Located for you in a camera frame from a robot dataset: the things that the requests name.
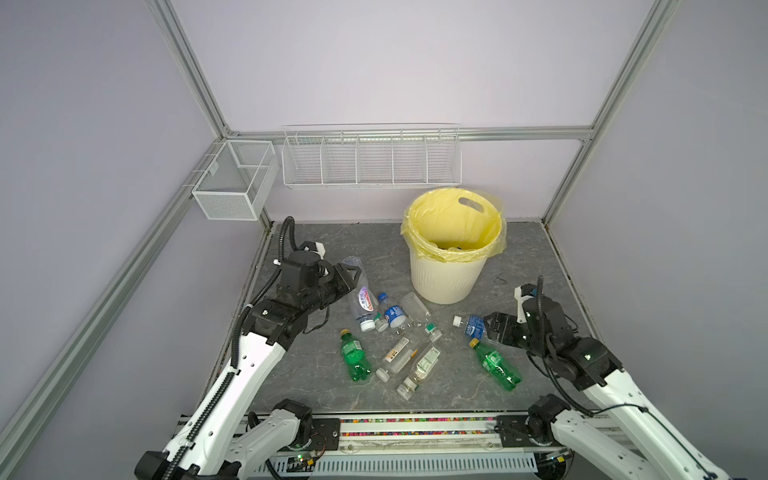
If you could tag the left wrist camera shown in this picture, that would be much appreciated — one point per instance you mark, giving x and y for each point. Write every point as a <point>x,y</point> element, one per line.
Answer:
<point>315,247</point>

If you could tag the blue label bottle white cap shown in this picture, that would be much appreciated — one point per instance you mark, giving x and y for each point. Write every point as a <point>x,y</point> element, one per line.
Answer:
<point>472,326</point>

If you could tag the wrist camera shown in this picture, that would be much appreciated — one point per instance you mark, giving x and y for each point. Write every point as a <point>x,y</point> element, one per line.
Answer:
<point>315,247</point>
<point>521,295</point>

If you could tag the yellow plastic bin liner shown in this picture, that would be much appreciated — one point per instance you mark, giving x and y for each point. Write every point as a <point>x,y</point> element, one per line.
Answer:
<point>455,214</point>

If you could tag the small white mesh basket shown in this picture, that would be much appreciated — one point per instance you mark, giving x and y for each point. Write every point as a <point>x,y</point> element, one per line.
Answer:
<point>237,181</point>

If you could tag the clear bottle blue label cap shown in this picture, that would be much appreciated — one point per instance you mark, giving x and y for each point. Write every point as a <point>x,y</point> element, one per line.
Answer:
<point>391,311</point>

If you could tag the long white wire basket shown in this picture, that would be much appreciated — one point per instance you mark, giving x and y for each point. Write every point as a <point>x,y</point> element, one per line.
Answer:
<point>410,155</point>

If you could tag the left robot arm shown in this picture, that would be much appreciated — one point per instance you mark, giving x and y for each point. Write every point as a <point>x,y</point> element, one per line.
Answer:
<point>207,446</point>

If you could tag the green bottle right yellow cap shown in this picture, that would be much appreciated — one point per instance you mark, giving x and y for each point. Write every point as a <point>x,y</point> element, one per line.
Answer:
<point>496,365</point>

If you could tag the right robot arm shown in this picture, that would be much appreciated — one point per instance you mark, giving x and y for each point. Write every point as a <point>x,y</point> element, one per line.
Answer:
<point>597,411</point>

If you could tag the clear bottle purple label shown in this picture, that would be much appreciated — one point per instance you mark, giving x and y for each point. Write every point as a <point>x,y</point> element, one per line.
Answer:
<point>363,303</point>

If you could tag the clear bottle green white label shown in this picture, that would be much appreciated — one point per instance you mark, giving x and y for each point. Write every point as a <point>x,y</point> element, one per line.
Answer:
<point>420,372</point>

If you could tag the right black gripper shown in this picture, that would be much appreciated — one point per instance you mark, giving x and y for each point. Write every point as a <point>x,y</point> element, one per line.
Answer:
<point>509,323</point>

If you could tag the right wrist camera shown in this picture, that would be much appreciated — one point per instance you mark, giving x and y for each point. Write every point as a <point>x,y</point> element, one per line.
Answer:
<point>521,295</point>

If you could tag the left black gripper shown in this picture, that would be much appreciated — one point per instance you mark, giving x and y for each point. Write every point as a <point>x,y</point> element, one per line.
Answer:
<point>344,282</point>

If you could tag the white plastic waste bin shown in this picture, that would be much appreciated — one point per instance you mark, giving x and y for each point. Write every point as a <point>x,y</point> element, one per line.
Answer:
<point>444,283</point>

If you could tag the green bottle yellow cap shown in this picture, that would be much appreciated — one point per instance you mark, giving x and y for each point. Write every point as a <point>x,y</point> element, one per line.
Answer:
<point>496,365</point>
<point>354,356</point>

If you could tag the clear bottle red green label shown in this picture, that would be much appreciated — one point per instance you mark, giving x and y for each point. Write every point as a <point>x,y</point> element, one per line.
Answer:
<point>380,323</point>

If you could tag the green bottle left yellow cap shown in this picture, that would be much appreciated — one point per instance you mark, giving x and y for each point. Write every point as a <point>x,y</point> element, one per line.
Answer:
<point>354,356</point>

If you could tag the clear bottle yellow white label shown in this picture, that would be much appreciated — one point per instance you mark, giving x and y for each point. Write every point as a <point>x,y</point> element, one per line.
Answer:
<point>398,357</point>

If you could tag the clear bottle green neck label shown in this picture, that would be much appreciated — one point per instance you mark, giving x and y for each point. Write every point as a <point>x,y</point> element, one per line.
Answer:
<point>421,316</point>

